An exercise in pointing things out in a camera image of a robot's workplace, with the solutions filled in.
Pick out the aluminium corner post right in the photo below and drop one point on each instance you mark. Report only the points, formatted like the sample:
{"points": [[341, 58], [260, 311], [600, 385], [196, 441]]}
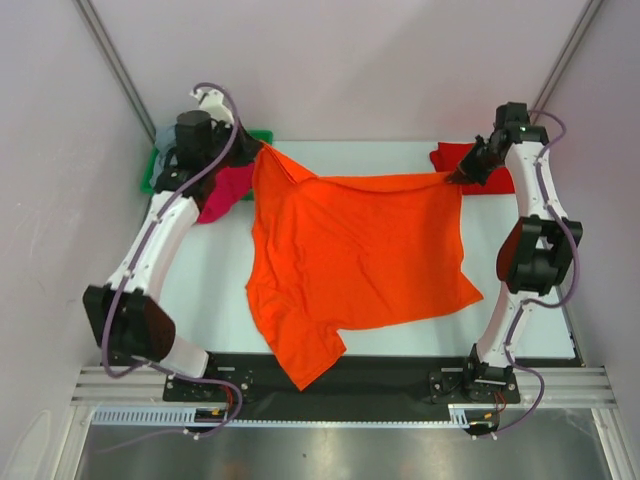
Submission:
{"points": [[588, 15]]}

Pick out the grey t-shirt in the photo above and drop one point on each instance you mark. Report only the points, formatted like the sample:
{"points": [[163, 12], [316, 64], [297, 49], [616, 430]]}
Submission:
{"points": [[164, 156]]}

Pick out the aluminium frame rail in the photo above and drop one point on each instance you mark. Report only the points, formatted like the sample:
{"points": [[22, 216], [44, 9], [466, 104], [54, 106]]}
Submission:
{"points": [[95, 387]]}

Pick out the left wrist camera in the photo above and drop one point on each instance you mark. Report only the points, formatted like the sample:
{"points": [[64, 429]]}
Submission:
{"points": [[212, 101]]}

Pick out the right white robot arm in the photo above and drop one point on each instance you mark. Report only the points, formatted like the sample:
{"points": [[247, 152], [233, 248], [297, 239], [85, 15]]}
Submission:
{"points": [[535, 257]]}

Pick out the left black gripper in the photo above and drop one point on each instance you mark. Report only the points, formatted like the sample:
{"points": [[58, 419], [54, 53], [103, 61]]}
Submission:
{"points": [[247, 150]]}

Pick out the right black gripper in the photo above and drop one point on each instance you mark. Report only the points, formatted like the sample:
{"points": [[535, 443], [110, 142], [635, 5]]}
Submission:
{"points": [[476, 160]]}

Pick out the folded red t-shirt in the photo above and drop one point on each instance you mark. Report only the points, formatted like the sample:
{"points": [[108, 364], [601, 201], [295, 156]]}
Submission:
{"points": [[446, 157]]}

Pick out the aluminium corner post left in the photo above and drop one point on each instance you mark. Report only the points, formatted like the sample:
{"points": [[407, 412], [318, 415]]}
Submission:
{"points": [[93, 22]]}

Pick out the aluminium corner post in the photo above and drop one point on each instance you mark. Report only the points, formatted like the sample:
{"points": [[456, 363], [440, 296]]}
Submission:
{"points": [[588, 15], [93, 22]]}

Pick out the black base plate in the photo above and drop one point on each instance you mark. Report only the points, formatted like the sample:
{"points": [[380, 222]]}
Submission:
{"points": [[355, 389]]}

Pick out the magenta t-shirt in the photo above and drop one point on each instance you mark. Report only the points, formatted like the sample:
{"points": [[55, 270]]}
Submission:
{"points": [[232, 184]]}

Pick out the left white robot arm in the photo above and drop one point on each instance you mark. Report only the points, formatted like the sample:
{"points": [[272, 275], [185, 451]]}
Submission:
{"points": [[214, 160]]}

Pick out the green plastic bin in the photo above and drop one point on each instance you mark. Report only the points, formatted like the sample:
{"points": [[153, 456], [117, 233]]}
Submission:
{"points": [[266, 136]]}

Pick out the orange t-shirt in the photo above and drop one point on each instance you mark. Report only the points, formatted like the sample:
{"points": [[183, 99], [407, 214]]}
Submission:
{"points": [[335, 253]]}

